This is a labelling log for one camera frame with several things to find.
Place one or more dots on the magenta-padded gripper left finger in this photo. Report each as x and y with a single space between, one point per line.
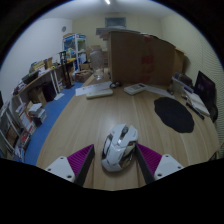
61 166

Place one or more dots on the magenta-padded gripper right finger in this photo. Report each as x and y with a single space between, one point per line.
168 165

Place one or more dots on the white gaming computer mouse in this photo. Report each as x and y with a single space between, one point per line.
118 148

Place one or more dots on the black wavy-edged mouse pad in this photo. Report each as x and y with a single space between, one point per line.
174 115

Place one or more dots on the shelf unit with books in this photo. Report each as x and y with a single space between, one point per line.
20 126

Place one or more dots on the black office chair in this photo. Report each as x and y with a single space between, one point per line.
214 115

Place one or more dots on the white book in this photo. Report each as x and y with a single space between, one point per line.
199 104

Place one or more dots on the white paper sheet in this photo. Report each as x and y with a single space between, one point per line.
83 90
160 91

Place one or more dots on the blue book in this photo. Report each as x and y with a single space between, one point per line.
181 88

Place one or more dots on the white flat rectangular box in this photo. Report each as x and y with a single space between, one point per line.
99 93

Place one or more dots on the dark monitor screen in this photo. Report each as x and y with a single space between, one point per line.
205 88

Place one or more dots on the cardboard box on floor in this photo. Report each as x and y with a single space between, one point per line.
83 76

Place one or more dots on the black floor stand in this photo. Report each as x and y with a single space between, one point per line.
66 71

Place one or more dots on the small black coiled object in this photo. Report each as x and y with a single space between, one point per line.
116 85

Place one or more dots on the small brown cardboard box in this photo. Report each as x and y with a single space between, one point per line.
180 61

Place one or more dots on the clear plastic jar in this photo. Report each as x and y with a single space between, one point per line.
97 63

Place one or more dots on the large brown cardboard box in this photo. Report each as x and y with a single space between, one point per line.
133 60

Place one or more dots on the glass-door display cabinet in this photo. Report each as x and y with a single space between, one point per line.
74 50

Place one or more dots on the ceiling light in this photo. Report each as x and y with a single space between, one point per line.
107 1

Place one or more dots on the wall air vent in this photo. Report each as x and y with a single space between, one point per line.
115 22

